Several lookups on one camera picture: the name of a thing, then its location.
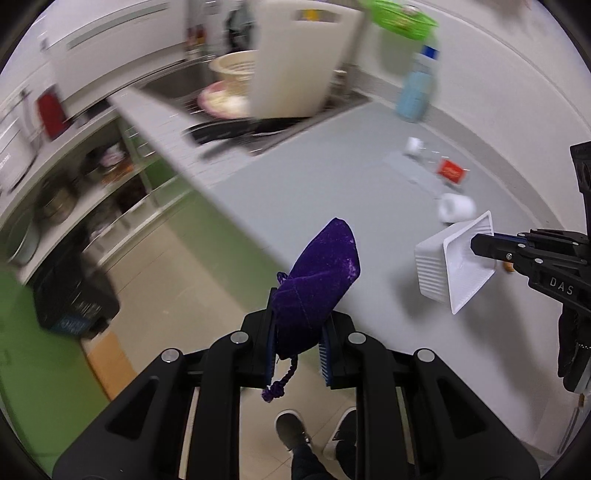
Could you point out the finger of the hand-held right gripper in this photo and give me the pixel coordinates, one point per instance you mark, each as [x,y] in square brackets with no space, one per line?
[554,237]
[503,253]

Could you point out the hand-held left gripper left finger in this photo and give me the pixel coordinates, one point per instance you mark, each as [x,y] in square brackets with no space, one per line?
[270,344]

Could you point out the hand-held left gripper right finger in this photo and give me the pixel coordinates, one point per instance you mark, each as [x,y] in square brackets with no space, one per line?
[325,357]

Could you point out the white plastic tray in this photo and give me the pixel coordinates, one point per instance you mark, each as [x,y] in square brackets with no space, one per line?
[434,272]

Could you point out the purple velvet pouch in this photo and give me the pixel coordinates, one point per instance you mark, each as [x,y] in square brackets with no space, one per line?
[318,277]

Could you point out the black trash bin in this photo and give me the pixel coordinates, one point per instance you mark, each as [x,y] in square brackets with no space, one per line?
[69,295]

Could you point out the person's right hand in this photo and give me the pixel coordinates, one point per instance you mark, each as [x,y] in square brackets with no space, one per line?
[570,350]

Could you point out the white cup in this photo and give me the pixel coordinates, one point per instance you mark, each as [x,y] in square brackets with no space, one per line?
[455,208]

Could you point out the person's right shoe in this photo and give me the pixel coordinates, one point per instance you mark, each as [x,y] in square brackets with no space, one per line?
[344,431]

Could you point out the person's shoe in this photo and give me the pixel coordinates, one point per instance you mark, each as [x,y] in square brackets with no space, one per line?
[344,431]
[292,429]

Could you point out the person's left shoe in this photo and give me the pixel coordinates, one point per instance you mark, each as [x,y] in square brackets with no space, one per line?
[292,429]

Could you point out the clear plastic bottle red label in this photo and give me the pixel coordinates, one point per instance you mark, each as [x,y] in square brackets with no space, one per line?
[450,170]

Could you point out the person's left leg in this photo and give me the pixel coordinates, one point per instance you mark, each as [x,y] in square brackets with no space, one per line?
[309,464]

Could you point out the blue-capped detergent bottle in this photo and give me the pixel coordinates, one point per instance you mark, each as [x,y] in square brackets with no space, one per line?
[415,94]

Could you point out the open white shelf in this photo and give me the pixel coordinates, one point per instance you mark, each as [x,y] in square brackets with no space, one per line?
[138,175]

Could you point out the pink bowl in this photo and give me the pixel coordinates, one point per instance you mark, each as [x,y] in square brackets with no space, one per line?
[221,104]

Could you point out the metal pot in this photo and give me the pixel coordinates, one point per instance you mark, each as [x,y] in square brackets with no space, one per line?
[57,205]

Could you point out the green plastic basket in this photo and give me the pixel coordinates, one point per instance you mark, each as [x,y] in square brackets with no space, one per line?
[401,18]

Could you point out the white cutting board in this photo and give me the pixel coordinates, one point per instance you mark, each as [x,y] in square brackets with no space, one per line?
[300,69]

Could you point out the beige plastic colander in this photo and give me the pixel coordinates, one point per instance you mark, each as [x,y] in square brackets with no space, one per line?
[235,69]

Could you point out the steel kitchen sink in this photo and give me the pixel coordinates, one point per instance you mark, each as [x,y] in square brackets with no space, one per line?
[175,81]

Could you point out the red container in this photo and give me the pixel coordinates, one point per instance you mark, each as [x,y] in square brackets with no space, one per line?
[51,115]

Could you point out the white dishwasher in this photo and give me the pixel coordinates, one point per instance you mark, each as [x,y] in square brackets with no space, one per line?
[115,50]

